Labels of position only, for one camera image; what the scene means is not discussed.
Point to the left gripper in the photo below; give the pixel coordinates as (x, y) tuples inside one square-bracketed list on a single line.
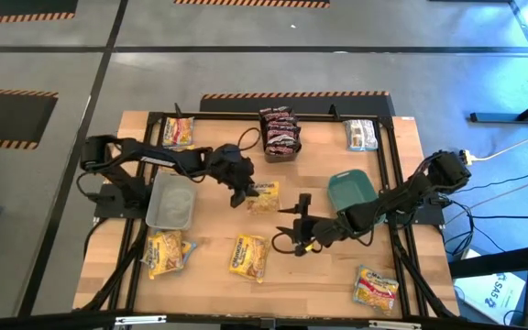
[(229, 167)]

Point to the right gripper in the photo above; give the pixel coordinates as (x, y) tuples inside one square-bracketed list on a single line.
[(314, 231)]

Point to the teal plastic bin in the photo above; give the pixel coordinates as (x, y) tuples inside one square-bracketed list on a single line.
[(348, 190)]

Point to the black Fire noodle pack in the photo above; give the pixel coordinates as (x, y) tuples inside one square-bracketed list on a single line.
[(282, 127), (283, 137), (282, 118), (283, 149), (275, 110)]

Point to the grey plastic bin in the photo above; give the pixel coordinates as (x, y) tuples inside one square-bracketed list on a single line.
[(172, 206)]

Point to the blue Less Sodium noodle pack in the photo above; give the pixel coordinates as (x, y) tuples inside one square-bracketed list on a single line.
[(190, 249)]

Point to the red yellow Maruchan noodle pack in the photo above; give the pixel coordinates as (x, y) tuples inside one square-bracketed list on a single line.
[(178, 132), (375, 289)]

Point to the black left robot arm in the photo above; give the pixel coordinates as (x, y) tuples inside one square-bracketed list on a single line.
[(154, 156)]

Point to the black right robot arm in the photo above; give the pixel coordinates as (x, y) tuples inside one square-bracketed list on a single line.
[(406, 192)]

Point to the dark brown plastic bin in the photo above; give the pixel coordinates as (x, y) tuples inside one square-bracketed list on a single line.
[(282, 158)]

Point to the hazard-striped black floor mat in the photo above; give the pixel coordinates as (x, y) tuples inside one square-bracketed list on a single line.
[(16, 7), (7, 119), (245, 3), (245, 106)]

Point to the white blue noodle pack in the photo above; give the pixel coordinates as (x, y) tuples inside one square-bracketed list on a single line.
[(360, 135)]

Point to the white yellow power strip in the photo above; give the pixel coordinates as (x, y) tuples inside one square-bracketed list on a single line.
[(467, 158)]

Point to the black floor beam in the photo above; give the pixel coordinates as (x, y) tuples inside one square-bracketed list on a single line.
[(498, 263)]

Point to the black aluminium table frame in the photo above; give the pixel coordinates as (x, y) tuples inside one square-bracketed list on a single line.
[(227, 117)]

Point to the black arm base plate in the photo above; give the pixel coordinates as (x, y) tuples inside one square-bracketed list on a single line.
[(429, 215), (108, 208)]

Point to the silver metal bracket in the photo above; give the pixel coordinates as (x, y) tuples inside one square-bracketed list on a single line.
[(140, 320), (394, 324)]

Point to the black desk leg frame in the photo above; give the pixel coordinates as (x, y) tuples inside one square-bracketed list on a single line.
[(511, 117)]

